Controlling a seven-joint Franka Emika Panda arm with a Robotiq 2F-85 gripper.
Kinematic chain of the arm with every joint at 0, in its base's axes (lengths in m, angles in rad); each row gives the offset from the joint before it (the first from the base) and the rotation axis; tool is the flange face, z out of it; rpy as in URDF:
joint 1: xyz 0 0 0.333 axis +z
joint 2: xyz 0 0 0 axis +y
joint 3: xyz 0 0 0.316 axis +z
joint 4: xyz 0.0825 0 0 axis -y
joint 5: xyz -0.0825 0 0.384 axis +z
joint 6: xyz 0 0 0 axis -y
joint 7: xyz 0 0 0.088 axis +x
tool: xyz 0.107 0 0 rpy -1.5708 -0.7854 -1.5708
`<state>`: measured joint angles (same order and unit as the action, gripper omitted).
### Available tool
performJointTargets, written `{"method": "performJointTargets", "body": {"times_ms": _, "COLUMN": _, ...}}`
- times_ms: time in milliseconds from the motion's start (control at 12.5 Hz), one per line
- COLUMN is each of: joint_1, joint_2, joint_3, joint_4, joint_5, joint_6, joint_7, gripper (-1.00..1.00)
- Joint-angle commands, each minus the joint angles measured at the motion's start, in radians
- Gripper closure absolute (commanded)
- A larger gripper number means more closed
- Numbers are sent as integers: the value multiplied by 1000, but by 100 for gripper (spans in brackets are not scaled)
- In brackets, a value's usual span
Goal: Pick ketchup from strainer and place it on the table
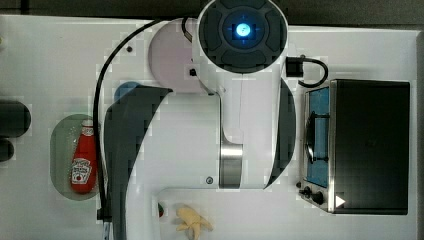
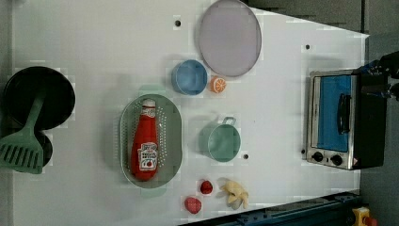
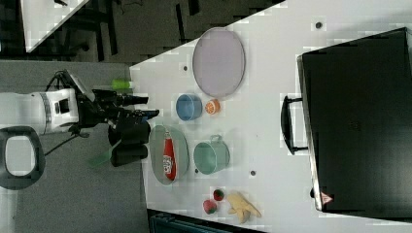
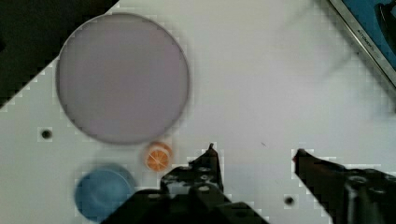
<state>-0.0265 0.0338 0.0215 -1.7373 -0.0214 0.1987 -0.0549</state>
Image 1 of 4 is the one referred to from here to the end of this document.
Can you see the red plush ketchup bottle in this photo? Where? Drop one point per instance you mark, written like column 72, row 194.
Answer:
column 84, row 162

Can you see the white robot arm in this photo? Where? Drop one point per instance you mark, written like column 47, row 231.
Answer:
column 236, row 132

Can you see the green oval strainer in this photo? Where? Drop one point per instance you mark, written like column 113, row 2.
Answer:
column 63, row 143

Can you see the grey round plate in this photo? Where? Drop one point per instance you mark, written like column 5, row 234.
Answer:
column 170, row 59

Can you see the blue bowl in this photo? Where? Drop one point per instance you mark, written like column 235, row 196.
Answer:
column 125, row 89

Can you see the yellow plush banana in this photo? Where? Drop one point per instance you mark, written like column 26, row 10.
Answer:
column 193, row 221

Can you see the dark red plush strawberry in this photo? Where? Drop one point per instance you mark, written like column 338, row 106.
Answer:
column 160, row 210

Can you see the black toaster oven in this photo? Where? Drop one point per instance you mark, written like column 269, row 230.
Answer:
column 355, row 147

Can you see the large black cylinder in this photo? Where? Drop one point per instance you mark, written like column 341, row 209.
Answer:
column 15, row 118

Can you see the small black cylinder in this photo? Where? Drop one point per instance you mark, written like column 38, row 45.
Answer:
column 6, row 150

